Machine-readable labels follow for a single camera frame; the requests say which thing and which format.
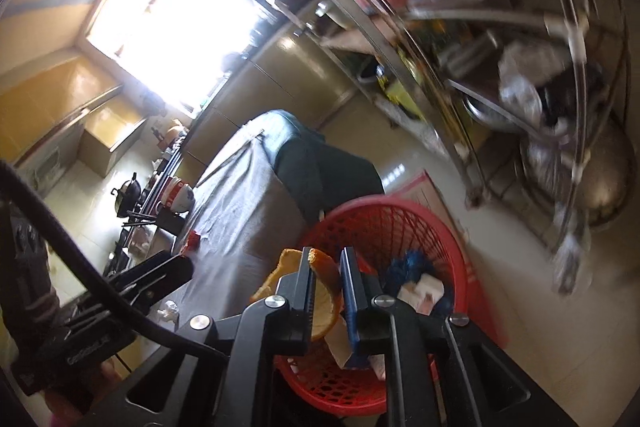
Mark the orange peel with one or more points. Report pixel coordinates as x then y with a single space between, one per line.
327 307

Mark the blue cloth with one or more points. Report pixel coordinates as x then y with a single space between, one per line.
325 172

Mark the red and white bowl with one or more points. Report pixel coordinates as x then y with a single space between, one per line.
179 197

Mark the black wok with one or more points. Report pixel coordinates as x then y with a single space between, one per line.
127 194

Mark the person's left hand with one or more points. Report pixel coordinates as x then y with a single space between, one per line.
107 372

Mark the window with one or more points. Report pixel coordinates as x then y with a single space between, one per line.
170 22

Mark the red plastic basket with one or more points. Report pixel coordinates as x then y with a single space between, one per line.
380 222

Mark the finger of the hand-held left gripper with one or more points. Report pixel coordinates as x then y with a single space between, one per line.
155 274

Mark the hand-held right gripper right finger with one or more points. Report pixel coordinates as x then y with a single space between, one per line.
349 297

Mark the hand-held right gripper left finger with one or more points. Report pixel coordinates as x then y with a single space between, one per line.
305 287

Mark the steel bowl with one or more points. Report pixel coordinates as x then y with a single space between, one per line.
482 112

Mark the white plastic bag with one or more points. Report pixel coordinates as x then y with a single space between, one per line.
520 82

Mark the white carton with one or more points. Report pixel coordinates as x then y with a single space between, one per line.
340 342

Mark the blue plastic bag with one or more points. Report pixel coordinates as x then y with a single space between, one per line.
407 264

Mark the white crumpled wrapper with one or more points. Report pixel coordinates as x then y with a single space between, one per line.
167 309

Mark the metal basin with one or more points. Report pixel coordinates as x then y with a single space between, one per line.
605 192

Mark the metal kitchen rack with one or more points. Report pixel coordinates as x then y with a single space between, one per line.
500 16

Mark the small red wrapper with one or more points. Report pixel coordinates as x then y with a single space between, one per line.
192 241

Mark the black cup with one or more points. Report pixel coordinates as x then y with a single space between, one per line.
167 222

